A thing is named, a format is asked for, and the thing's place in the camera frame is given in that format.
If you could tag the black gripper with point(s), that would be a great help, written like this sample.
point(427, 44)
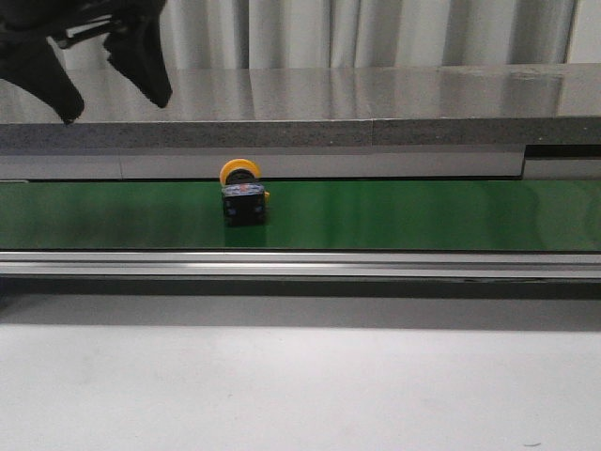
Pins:
point(133, 44)

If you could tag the yellow push button switch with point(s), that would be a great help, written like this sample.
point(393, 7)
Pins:
point(244, 196)

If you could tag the white pleated curtain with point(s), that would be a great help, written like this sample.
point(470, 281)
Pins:
point(357, 34)

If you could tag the grey speckled bench slab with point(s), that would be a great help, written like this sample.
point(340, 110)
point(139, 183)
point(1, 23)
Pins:
point(474, 105)

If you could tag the green conveyor belt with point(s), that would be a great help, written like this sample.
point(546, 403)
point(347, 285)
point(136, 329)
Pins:
point(434, 215)

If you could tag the aluminium front conveyor rail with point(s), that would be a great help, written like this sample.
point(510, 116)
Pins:
point(264, 264)

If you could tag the grey rear conveyor rail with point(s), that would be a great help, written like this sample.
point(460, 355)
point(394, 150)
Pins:
point(374, 162)

